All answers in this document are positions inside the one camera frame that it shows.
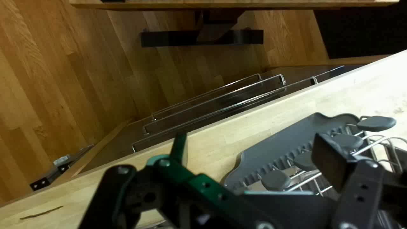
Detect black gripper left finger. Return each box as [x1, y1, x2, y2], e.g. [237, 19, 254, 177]
[78, 131, 284, 229]

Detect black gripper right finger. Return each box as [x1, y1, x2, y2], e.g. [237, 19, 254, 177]
[311, 131, 407, 229]

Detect wooden island cabinet with drawers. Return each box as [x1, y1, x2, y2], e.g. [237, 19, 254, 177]
[76, 62, 354, 175]

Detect wooden desk with black base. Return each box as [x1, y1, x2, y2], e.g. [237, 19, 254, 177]
[69, 0, 402, 48]

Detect gray wire dish rack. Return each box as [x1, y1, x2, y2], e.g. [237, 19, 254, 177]
[222, 112, 407, 229]

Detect black metal floor bracket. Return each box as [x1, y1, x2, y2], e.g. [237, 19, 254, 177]
[30, 145, 93, 192]

